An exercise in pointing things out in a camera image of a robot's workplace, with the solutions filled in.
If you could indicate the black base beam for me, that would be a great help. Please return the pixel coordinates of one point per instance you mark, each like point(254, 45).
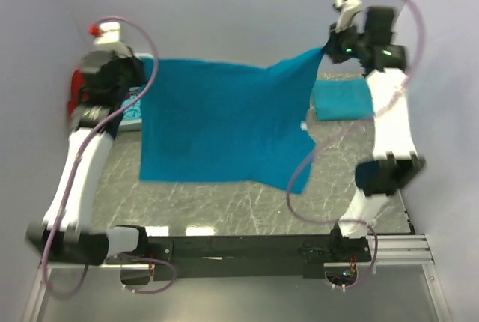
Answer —
point(253, 256)

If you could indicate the red t shirt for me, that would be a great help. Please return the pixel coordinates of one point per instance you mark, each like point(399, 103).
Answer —
point(78, 92)

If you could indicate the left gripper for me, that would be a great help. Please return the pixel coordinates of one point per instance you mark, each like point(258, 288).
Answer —
point(131, 62)

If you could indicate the light blue t shirt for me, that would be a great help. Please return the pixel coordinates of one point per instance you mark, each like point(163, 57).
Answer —
point(132, 115)

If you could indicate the folded blue t shirt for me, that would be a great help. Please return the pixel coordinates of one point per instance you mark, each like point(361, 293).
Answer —
point(342, 100)

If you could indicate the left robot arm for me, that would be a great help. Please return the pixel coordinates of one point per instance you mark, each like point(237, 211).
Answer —
point(65, 234)

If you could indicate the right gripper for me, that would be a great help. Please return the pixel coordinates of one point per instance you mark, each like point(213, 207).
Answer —
point(331, 47)

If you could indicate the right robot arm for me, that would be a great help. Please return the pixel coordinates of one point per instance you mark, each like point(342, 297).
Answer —
point(395, 161)

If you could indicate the white laundry basket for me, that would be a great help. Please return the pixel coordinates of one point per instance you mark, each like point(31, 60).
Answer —
point(148, 64)

